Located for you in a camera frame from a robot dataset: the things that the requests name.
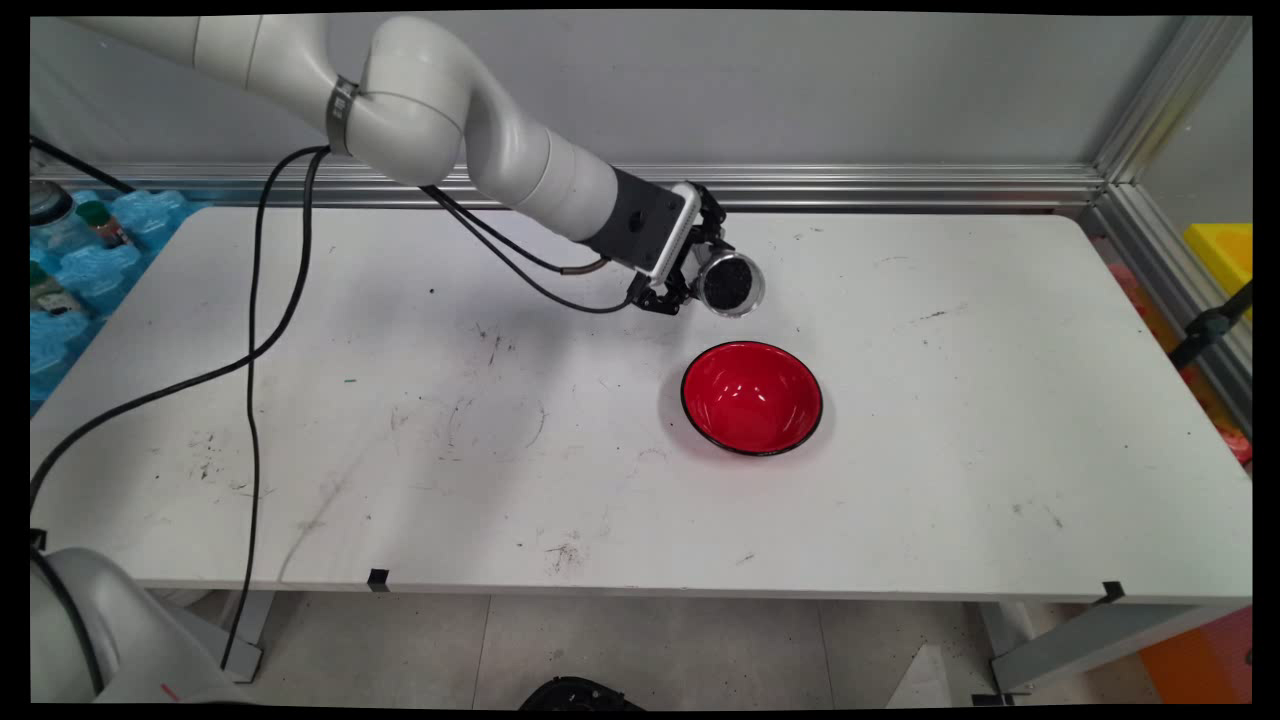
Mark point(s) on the clear jar of black granules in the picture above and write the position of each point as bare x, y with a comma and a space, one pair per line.
730, 283

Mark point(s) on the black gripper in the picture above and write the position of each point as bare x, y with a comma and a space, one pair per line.
695, 262

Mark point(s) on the black object on floor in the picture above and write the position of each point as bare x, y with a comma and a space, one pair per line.
580, 695

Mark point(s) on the black tape marker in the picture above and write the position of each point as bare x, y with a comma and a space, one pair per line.
379, 580
1112, 593

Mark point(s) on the grey table leg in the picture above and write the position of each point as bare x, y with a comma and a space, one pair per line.
1080, 640

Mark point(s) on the orange box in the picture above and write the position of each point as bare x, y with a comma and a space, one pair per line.
1200, 660

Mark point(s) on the blue wrapped bottle pack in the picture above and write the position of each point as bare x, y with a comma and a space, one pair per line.
100, 280

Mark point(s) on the upright aluminium frame post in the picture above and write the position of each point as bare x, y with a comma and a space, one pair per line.
1170, 90

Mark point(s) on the yellow plastic bin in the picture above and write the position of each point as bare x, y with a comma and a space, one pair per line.
1222, 255

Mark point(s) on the red bowl with black rim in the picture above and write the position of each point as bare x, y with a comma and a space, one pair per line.
750, 400

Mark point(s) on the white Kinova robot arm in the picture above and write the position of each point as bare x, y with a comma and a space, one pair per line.
430, 100

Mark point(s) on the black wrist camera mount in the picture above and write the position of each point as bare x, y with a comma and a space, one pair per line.
635, 225

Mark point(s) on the aluminium frame rail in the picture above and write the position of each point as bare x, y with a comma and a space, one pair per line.
1150, 260
900, 187

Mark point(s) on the glass jar with lid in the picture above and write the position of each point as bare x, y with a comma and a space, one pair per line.
50, 215

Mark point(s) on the bottle with green cap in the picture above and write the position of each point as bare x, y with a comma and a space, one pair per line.
100, 222

